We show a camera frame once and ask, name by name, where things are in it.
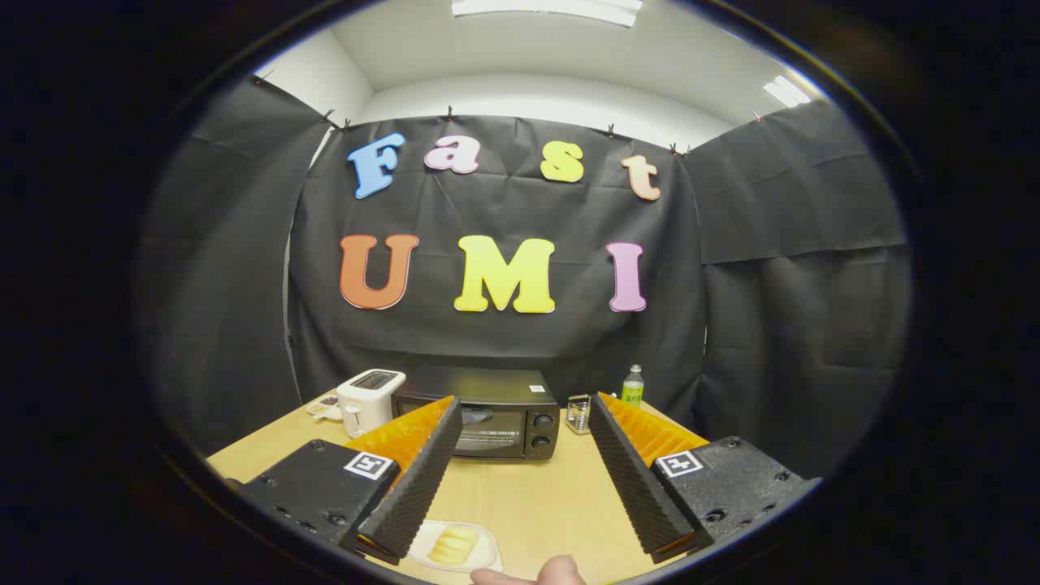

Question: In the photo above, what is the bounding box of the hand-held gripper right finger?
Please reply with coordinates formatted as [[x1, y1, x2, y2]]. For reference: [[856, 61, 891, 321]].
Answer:
[[588, 392, 823, 564]]

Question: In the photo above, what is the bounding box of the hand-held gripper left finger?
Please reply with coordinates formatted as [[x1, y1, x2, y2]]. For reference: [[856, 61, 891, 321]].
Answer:
[[223, 396, 464, 567]]

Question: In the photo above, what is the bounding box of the ridged yellow bread roll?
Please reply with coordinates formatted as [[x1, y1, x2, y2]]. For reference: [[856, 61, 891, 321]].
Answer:
[[428, 526, 478, 566]]

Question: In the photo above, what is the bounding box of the black toaster oven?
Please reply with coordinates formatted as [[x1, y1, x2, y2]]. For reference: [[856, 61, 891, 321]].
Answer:
[[392, 366, 560, 462]]

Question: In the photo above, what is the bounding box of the white pop-up toaster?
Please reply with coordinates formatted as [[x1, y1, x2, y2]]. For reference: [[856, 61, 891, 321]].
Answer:
[[336, 369, 406, 439]]

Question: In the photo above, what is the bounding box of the white square plate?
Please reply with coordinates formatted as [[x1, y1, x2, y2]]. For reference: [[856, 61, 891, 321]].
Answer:
[[406, 520, 502, 573]]

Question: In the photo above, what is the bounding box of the small ceiling light panel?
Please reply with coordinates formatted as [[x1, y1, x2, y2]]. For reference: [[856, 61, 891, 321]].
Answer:
[[762, 75, 812, 108]]

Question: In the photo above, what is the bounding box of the long ceiling light panel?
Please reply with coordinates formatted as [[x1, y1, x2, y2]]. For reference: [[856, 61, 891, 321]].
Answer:
[[451, 0, 643, 28]]

